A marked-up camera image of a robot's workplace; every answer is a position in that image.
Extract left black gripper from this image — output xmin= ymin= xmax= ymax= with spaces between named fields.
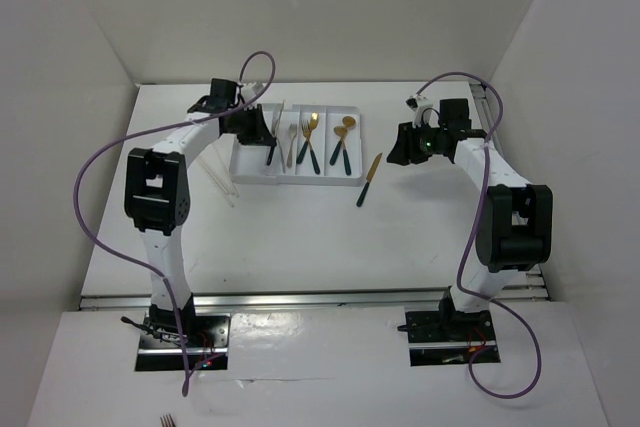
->
xmin=227 ymin=103 xmax=275 ymax=146

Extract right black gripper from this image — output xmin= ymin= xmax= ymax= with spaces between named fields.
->
xmin=387 ymin=119 xmax=447 ymax=166

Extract gold knife green handle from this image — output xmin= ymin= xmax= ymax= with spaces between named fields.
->
xmin=266 ymin=101 xmax=285 ymax=166
xmin=356 ymin=153 xmax=383 ymax=208

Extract silver fork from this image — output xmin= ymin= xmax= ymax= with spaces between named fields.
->
xmin=274 ymin=119 xmax=286 ymax=174
xmin=286 ymin=123 xmax=298 ymax=169

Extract gold fork green handle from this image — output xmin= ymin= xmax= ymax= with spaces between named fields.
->
xmin=296 ymin=112 xmax=319 ymax=164
xmin=306 ymin=134 xmax=321 ymax=175

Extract gold spoon green handle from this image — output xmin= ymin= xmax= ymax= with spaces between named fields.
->
xmin=329 ymin=125 xmax=348 ymax=166
xmin=341 ymin=116 xmax=356 ymax=176

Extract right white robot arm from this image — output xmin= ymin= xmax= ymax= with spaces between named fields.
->
xmin=387 ymin=95 xmax=553 ymax=342

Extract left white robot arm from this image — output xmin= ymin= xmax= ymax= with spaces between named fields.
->
xmin=124 ymin=78 xmax=276 ymax=346

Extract white divided cutlery tray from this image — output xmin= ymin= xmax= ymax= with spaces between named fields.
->
xmin=230 ymin=102 xmax=364 ymax=187

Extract fork tines at bottom edge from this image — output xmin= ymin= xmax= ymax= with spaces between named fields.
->
xmin=160 ymin=414 xmax=176 ymax=427

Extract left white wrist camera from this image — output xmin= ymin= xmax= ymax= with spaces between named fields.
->
xmin=240 ymin=82 xmax=264 ymax=103

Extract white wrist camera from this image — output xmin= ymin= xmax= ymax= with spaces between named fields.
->
xmin=240 ymin=82 xmax=264 ymax=103
xmin=406 ymin=94 xmax=437 ymax=128

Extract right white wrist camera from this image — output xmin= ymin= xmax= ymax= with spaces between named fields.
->
xmin=406 ymin=94 xmax=437 ymax=128

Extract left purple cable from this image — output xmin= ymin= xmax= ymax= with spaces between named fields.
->
xmin=73 ymin=51 xmax=278 ymax=397

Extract purple cable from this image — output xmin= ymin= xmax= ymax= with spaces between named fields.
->
xmin=73 ymin=51 xmax=278 ymax=397
xmin=417 ymin=71 xmax=544 ymax=400

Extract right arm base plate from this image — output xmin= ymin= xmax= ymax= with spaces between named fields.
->
xmin=397 ymin=311 xmax=501 ymax=367

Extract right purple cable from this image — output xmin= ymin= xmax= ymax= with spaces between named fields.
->
xmin=417 ymin=71 xmax=544 ymax=400

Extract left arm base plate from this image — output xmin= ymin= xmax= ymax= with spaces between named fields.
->
xmin=134 ymin=311 xmax=232 ymax=372

